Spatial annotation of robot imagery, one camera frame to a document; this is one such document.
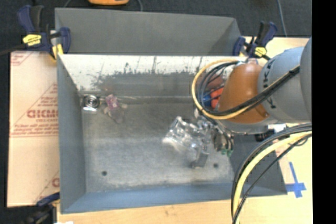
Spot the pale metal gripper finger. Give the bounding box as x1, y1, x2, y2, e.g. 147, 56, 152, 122
190, 152, 210, 169

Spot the orange and blue toy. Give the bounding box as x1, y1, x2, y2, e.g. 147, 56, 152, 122
201, 87, 224, 110

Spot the grey metal bin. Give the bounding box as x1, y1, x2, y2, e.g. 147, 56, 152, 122
54, 7, 288, 215

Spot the clear and purple plastic thing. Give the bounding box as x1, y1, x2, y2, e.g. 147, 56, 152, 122
103, 93, 129, 124

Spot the brown cardboard board, red print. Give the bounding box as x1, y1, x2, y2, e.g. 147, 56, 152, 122
6, 50, 61, 208

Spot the black cylinder on white bracket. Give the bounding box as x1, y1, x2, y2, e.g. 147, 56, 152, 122
255, 124, 287, 143

